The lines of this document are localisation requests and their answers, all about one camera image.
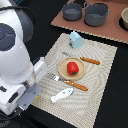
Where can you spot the light blue toy carton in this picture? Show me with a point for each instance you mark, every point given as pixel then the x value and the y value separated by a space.
pixel 75 40

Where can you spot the red toy tomato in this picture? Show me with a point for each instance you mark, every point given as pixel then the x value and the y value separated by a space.
pixel 72 68

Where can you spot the beige woven placemat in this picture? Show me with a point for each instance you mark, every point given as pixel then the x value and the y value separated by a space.
pixel 79 109

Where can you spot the small grey pot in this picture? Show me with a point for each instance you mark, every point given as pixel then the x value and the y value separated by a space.
pixel 72 11

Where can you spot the pink wooden tray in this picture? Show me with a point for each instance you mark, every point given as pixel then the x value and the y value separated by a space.
pixel 109 30

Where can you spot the round wooden plate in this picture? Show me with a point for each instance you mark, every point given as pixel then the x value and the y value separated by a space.
pixel 62 68

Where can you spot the beige bowl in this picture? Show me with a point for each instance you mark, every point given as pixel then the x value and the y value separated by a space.
pixel 124 18

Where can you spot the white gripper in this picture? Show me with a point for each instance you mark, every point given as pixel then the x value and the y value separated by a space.
pixel 22 94

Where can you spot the knife with wooden handle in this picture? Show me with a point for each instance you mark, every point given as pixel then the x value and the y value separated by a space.
pixel 82 58

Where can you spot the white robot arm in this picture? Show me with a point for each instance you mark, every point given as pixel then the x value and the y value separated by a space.
pixel 18 76

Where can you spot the fork with wooden handle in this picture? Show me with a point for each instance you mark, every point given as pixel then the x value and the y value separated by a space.
pixel 57 78

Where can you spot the large grey pot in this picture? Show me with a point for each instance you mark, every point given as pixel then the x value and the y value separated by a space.
pixel 95 14

